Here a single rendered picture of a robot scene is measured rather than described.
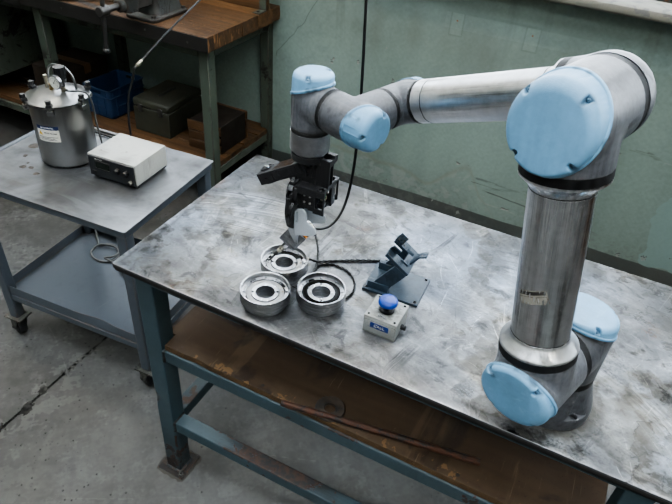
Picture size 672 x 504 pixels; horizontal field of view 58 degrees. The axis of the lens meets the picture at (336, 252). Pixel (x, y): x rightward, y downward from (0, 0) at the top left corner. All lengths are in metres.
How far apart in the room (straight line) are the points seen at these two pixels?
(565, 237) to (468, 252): 0.70
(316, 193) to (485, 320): 0.46
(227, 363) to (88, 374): 0.88
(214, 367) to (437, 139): 1.71
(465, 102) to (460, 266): 0.55
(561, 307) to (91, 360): 1.80
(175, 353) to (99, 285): 0.80
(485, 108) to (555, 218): 0.25
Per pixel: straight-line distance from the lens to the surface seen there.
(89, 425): 2.16
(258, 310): 1.24
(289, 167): 1.16
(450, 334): 1.27
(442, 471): 1.37
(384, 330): 1.22
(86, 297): 2.27
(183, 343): 1.57
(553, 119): 0.74
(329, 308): 1.24
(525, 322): 0.90
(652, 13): 2.45
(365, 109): 1.00
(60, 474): 2.08
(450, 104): 1.01
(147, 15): 2.77
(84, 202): 1.88
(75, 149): 2.02
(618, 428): 1.23
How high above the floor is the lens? 1.68
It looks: 38 degrees down
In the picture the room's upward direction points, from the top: 5 degrees clockwise
